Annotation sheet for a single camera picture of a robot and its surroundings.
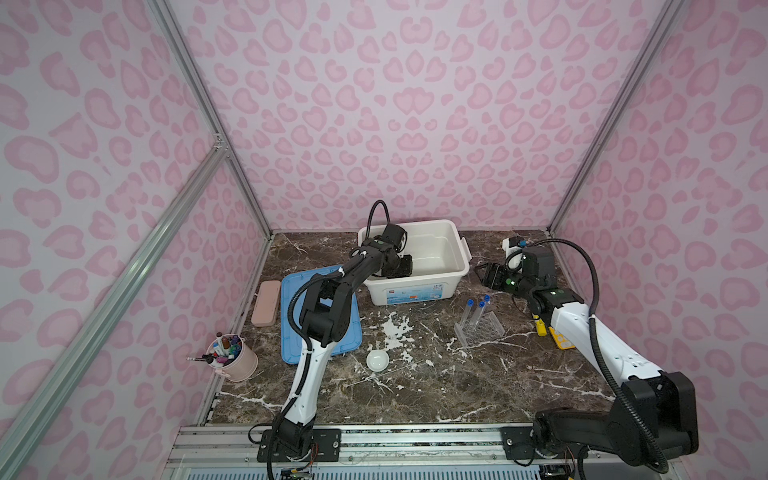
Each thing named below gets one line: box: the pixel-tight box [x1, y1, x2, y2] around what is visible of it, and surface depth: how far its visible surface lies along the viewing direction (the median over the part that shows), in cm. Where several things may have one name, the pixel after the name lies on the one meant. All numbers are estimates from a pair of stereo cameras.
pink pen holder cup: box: [206, 334, 259, 382], surface depth 80 cm
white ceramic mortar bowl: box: [366, 349, 390, 372], surface depth 88 cm
